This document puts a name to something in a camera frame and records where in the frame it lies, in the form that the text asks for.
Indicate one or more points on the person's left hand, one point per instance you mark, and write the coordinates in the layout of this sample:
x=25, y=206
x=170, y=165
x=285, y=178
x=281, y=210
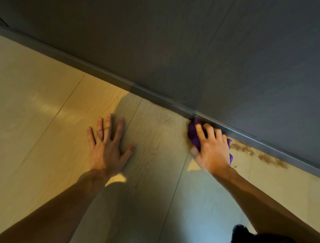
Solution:
x=105, y=155

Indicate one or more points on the person's right hand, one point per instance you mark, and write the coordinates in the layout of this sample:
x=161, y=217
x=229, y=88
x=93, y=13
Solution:
x=215, y=155

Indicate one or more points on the person's left thumb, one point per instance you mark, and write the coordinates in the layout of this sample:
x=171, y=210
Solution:
x=127, y=153

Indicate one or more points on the person's right little finger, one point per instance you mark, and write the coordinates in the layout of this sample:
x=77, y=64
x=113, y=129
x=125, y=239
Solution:
x=225, y=140

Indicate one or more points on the person's right thumb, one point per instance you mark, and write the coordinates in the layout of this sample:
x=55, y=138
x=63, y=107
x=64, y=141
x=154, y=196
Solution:
x=195, y=154

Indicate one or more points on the person's right middle finger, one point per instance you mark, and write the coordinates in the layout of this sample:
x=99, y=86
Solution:
x=210, y=131

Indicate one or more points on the person's left little finger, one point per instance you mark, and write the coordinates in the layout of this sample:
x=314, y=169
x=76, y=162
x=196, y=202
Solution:
x=91, y=137

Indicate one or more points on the person's left middle finger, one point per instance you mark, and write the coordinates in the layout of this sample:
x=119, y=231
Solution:
x=108, y=127

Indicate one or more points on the purple cleaning cloth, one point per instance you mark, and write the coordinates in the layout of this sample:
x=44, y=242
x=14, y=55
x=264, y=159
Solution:
x=192, y=135

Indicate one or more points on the person's left forearm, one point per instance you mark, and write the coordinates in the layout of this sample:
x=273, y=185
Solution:
x=55, y=212

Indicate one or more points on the person's right forearm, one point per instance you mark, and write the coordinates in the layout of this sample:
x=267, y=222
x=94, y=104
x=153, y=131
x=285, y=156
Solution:
x=262, y=205

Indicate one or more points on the brown dirt stain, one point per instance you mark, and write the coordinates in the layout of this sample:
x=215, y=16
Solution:
x=272, y=160

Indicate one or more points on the grey baseboard strip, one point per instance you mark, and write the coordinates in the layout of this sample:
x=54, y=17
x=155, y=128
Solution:
x=160, y=100

